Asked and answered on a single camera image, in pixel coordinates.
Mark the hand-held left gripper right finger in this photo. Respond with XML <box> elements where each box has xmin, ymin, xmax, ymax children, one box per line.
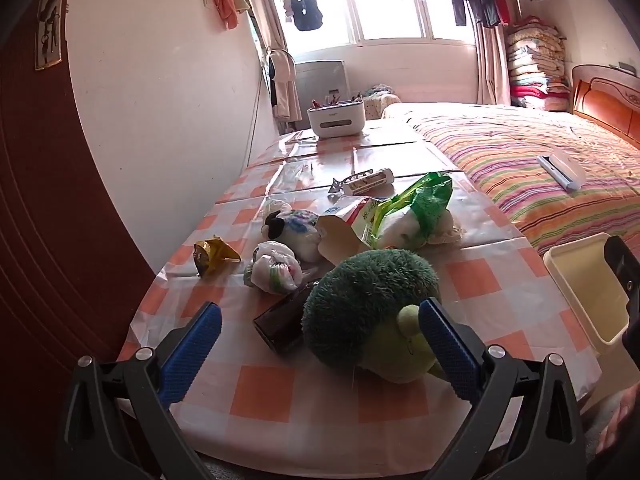
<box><xmin>417</xmin><ymin>297</ymin><xmax>588</xmax><ymax>480</ymax></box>

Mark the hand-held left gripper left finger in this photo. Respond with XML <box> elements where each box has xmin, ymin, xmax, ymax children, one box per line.
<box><xmin>57</xmin><ymin>301</ymin><xmax>223</xmax><ymax>480</ymax></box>

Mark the cream plastic bin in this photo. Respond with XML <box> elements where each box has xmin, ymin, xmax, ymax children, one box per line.
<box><xmin>543</xmin><ymin>232</ymin><xmax>631</xmax><ymax>358</ymax></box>

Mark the beige knit lace hat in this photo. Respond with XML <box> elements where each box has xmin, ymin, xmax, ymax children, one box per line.
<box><xmin>425</xmin><ymin>210</ymin><xmax>468</xmax><ymax>247</ymax></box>

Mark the white red medicine box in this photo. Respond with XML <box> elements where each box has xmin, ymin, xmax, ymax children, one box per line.
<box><xmin>317</xmin><ymin>195</ymin><xmax>396</xmax><ymax>266</ymax></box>

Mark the white cat plush toy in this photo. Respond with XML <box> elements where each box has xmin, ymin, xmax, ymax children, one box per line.
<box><xmin>263</xmin><ymin>208</ymin><xmax>326</xmax><ymax>263</ymax></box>

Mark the person's right hand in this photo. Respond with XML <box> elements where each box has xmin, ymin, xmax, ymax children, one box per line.
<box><xmin>595</xmin><ymin>390</ymin><xmax>636</xmax><ymax>453</ymax></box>

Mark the dark brown bottle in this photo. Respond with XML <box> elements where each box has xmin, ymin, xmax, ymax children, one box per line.
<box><xmin>252</xmin><ymin>282</ymin><xmax>321</xmax><ymax>357</ymax></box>

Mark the green broccoli plush toy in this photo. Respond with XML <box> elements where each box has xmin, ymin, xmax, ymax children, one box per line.
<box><xmin>301</xmin><ymin>249</ymin><xmax>446</xmax><ymax>385</ymax></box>

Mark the yellow snack wrapper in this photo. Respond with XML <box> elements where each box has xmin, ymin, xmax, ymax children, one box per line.
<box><xmin>193</xmin><ymin>236</ymin><xmax>242</xmax><ymax>278</ymax></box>

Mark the white blue bed brush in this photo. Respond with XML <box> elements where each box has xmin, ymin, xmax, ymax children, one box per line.
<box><xmin>537</xmin><ymin>149</ymin><xmax>587</xmax><ymax>192</ymax></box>

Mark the white crumpled plastic bag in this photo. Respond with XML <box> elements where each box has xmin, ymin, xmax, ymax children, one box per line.
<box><xmin>243</xmin><ymin>241</ymin><xmax>304</xmax><ymax>295</ymax></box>

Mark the orange checked tablecloth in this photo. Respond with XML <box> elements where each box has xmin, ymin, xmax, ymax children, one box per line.
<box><xmin>117</xmin><ymin>127</ymin><xmax>603</xmax><ymax>466</ymax></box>

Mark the green plastic bag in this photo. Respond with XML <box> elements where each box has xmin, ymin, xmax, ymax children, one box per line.
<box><xmin>372</xmin><ymin>171</ymin><xmax>454</xmax><ymax>251</ymax></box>

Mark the striped bed blanket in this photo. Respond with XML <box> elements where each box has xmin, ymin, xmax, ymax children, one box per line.
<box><xmin>382</xmin><ymin>102</ymin><xmax>640</xmax><ymax>261</ymax></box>

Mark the wooden bed headboard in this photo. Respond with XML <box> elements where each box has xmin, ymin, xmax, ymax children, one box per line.
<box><xmin>571</xmin><ymin>63</ymin><xmax>640</xmax><ymax>150</ymax></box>

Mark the printed tablet tube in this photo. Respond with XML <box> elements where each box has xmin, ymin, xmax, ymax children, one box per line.
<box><xmin>345</xmin><ymin>167</ymin><xmax>397</xmax><ymax>197</ymax></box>

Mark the brown wooden door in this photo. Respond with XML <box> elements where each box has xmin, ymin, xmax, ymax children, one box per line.
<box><xmin>0</xmin><ymin>5</ymin><xmax>156</xmax><ymax>480</ymax></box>

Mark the stack of folded quilts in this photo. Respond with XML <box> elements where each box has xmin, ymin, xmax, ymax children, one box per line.
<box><xmin>505</xmin><ymin>17</ymin><xmax>573</xmax><ymax>112</ymax></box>

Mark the beige curtain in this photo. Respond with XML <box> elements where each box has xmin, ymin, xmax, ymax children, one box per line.
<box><xmin>472</xmin><ymin>22</ymin><xmax>511</xmax><ymax>106</ymax></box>
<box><xmin>240</xmin><ymin>0</ymin><xmax>303</xmax><ymax>131</ymax></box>

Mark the white desk organizer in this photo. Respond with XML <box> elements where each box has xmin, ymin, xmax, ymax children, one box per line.
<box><xmin>306</xmin><ymin>92</ymin><xmax>367</xmax><ymax>140</ymax></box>

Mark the cloth covered stool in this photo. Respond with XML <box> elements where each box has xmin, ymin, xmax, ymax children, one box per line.
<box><xmin>362</xmin><ymin>85</ymin><xmax>403</xmax><ymax>121</ymax></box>

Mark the white hanging cloth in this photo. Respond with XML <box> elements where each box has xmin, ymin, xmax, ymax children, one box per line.
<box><xmin>267</xmin><ymin>47</ymin><xmax>301</xmax><ymax>121</ymax></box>

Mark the white air cooler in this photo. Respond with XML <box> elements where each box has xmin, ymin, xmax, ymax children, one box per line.
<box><xmin>295</xmin><ymin>60</ymin><xmax>351</xmax><ymax>111</ymax></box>

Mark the door poster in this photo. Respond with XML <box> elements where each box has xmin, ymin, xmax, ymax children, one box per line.
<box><xmin>34</xmin><ymin>0</ymin><xmax>68</xmax><ymax>72</ymax></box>

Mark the dark hanging garment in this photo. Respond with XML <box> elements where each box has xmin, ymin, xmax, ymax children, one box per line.
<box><xmin>282</xmin><ymin>0</ymin><xmax>325</xmax><ymax>32</ymax></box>

